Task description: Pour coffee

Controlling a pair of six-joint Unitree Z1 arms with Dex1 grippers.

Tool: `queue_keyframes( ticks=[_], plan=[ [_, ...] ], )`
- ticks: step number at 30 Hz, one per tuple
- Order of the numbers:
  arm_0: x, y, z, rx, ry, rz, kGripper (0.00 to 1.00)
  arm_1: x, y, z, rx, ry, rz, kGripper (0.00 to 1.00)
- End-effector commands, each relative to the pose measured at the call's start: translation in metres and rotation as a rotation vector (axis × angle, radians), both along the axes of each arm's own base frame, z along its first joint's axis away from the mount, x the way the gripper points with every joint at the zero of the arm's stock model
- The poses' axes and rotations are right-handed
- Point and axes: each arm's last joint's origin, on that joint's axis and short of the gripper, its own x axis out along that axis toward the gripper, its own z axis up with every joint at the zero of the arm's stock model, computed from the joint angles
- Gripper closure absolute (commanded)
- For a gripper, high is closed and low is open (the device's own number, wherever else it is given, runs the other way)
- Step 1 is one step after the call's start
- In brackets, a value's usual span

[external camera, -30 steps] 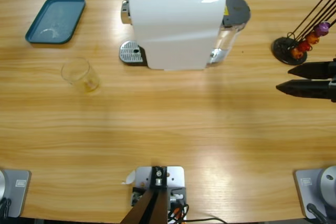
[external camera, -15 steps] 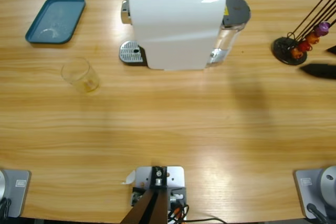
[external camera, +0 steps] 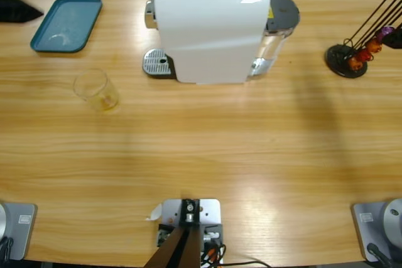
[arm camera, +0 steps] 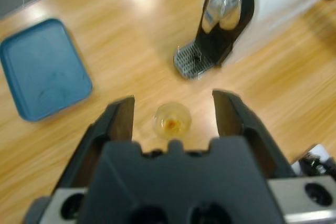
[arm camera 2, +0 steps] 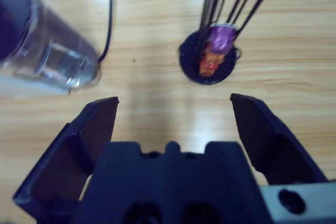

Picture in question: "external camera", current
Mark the white paper tab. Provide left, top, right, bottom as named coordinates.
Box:
left=144, top=203, right=163, bottom=222

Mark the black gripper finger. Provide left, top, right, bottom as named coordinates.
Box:
left=384, top=23, right=402, bottom=50
left=0, top=0, right=45, bottom=24

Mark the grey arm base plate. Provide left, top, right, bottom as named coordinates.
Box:
left=350, top=198, right=402, bottom=262
left=0, top=202, right=38, bottom=261

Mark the black capsule holder with rods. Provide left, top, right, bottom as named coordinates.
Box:
left=325, top=0, right=402, bottom=78

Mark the white capsule coffee machine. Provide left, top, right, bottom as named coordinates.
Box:
left=144, top=0, right=271, bottom=86

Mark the metal drip tray grate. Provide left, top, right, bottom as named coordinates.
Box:
left=143, top=48, right=177, bottom=80

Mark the black base cable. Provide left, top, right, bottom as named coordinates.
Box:
left=366, top=242, right=393, bottom=268
left=0, top=236, right=15, bottom=261

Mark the red coffee capsule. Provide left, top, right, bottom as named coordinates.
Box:
left=356, top=48, right=373, bottom=63

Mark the clear drinking glass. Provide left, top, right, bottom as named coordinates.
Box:
left=73, top=68, right=121, bottom=114

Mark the purple coffee capsule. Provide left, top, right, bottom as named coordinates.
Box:
left=376, top=26, right=393, bottom=42

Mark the teal plastic tray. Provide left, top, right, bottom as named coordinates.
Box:
left=30, top=0, right=104, bottom=53

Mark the dark orange coffee capsule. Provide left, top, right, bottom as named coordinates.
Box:
left=348, top=57, right=364, bottom=72

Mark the black cable with orange wires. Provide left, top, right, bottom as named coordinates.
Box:
left=200, top=242, right=268, bottom=268

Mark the clear water tank dark lid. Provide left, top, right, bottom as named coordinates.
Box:
left=250, top=0, right=301, bottom=78

